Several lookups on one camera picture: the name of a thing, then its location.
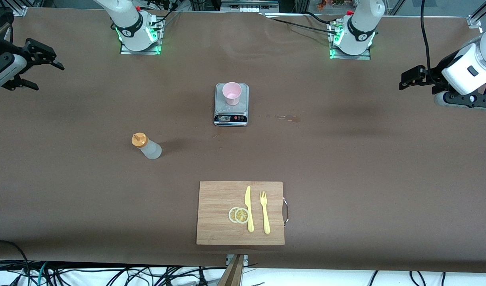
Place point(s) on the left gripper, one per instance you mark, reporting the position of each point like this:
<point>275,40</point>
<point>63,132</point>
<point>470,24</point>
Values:
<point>434,74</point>

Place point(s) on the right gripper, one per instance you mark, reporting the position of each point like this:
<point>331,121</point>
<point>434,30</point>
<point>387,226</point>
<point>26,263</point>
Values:
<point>27,57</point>

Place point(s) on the squeeze bottle with orange cap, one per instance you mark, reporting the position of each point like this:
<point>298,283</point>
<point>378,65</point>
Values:
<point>147,147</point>

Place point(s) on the pink plastic cup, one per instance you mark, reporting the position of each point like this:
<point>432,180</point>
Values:
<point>232,93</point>

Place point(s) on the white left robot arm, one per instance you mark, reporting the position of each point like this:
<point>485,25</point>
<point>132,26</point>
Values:
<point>362,24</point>

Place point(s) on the white power strip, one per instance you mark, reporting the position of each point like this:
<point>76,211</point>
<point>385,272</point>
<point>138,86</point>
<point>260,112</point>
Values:
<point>249,6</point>

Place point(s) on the silver digital kitchen scale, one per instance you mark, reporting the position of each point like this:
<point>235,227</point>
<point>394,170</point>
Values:
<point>231,113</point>

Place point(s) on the yellow plastic fork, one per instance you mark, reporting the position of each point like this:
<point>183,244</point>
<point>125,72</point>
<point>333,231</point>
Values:
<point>265,218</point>

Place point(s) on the yellow plastic knife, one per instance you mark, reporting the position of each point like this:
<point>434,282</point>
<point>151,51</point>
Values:
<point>249,206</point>

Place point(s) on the lemon slice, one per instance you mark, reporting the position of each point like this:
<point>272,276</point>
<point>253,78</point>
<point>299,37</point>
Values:
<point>242,215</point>
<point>231,214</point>

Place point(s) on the wooden cutting board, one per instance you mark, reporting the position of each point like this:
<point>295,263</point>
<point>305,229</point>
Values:
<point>219,222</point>

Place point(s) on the wooden beam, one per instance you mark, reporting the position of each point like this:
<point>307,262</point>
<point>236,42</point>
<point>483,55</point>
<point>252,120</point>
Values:
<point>232,274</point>

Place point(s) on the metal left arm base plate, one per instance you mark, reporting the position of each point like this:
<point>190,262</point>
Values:
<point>366,56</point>

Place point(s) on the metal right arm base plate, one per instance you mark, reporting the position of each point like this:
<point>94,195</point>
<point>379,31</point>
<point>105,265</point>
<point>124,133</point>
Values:
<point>126,51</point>

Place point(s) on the small metal bracket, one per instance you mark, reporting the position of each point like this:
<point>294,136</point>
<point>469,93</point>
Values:
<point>245,259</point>

